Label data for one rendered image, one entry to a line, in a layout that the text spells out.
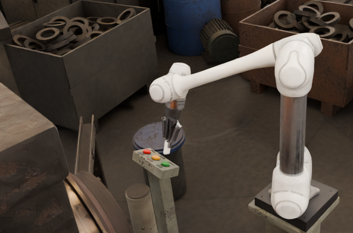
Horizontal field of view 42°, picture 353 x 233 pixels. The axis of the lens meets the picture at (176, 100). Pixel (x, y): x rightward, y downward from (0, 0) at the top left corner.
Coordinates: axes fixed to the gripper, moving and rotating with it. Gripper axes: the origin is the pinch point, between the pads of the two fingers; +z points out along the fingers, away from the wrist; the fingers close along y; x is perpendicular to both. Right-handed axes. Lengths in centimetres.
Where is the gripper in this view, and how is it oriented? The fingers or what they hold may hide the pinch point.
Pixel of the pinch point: (167, 147)
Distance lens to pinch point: 222.7
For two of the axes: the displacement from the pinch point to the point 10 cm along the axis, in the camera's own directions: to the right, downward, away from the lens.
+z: -1.6, 9.4, 2.9
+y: 6.4, 3.3, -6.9
